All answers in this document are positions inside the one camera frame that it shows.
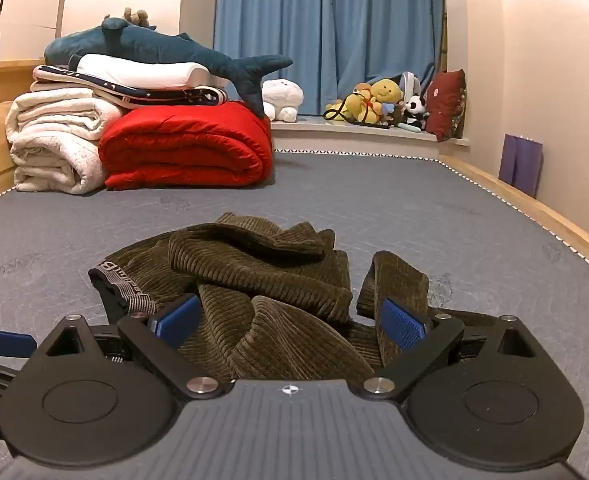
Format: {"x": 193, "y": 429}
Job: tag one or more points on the yellow plush toy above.
{"x": 382, "y": 92}

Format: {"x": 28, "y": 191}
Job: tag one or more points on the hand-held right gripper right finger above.
{"x": 399, "y": 321}

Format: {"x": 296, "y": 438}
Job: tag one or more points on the white window sill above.
{"x": 354, "y": 132}

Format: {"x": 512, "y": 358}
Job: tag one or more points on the blue curtain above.
{"x": 334, "y": 20}

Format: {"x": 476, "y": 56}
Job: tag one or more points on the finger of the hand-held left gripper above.
{"x": 2, "y": 341}

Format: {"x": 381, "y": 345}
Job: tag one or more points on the panda plush toy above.
{"x": 415, "y": 110}

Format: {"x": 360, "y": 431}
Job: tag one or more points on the white pillow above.
{"x": 139, "y": 72}

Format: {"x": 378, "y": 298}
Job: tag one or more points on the purple box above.
{"x": 522, "y": 165}

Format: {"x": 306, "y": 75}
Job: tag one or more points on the white folded blanket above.
{"x": 54, "y": 140}

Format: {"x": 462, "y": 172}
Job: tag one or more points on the star printed folded blanket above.
{"x": 124, "y": 89}

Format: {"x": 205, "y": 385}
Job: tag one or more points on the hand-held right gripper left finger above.
{"x": 177, "y": 319}

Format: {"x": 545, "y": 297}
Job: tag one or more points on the wooden bed side rail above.
{"x": 534, "y": 205}

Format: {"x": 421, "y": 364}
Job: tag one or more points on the brown plush toy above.
{"x": 137, "y": 16}

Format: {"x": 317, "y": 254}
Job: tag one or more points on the white plush toy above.
{"x": 282, "y": 97}

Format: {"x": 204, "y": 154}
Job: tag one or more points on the blue shark plush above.
{"x": 144, "y": 42}

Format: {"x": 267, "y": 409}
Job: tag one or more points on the dark red box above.
{"x": 444, "y": 105}

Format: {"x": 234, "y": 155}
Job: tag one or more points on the red folded quilt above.
{"x": 184, "y": 145}

